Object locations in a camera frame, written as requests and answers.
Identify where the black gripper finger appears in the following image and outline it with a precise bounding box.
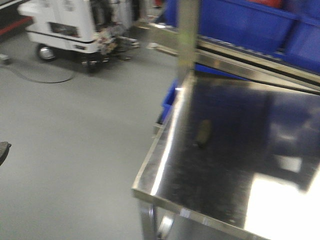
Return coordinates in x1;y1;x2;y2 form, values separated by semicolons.
0;141;12;165

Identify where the grey brake pad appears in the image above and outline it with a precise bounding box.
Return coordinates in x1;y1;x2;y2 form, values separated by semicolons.
195;119;212;148

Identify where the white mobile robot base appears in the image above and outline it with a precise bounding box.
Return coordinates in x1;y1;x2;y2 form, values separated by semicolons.
17;0;140;72

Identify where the blue bin under table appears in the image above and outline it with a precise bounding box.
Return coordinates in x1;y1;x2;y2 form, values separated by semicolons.
160;79;177;123

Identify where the large blue bin left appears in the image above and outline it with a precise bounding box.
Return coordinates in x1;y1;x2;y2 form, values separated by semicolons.
162;0;301;55

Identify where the large blue bin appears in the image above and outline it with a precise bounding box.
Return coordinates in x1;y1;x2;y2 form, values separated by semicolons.
271;0;320;73
162;0;301;55

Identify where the large blue bin right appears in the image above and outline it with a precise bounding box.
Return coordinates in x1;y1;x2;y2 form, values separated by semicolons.
271;0;320;73

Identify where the steel rack frame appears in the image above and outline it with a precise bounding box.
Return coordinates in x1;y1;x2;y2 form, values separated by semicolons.
137;0;320;94

